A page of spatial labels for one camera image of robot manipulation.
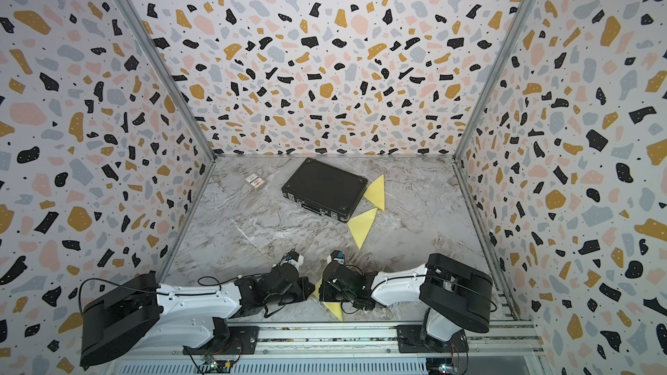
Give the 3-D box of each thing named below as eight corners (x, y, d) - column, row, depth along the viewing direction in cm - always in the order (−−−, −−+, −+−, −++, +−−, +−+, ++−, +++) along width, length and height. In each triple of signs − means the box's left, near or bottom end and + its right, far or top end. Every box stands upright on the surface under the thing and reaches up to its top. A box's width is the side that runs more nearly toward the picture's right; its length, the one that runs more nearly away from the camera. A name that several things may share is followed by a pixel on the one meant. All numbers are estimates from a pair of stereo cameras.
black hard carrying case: (282, 198, 108) (279, 190, 104) (310, 164, 121) (308, 156, 117) (344, 225, 100) (344, 218, 96) (367, 186, 113) (367, 178, 109)
